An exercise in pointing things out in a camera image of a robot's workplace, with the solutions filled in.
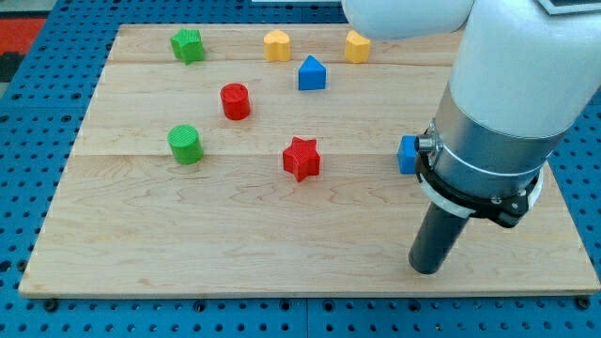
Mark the red cylinder block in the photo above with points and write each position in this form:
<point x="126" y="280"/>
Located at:
<point x="235" y="101"/>

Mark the wooden board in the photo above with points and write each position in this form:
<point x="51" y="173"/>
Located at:
<point x="129" y="222"/>

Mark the yellow pentagon block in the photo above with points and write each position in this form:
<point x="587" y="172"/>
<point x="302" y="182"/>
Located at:
<point x="357" y="48"/>

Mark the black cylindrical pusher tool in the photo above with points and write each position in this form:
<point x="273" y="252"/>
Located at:
<point x="437" y="236"/>

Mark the green cylinder block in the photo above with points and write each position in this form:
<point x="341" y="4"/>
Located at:
<point x="185" y="144"/>

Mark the red star block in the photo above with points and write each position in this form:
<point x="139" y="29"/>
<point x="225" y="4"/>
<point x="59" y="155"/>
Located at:
<point x="301" y="158"/>

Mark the blue cube block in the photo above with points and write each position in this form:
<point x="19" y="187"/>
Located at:
<point x="406" y="155"/>

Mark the green star block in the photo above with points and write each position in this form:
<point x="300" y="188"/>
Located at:
<point x="187" y="45"/>

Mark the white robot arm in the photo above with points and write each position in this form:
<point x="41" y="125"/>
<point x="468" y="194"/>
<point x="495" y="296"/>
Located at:
<point x="524" y="71"/>

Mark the yellow heart block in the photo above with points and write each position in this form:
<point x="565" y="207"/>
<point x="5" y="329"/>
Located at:
<point x="277" y="46"/>

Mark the blue triangle block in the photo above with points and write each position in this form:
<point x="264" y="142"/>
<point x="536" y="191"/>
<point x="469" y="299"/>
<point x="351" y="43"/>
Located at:
<point x="312" y="74"/>

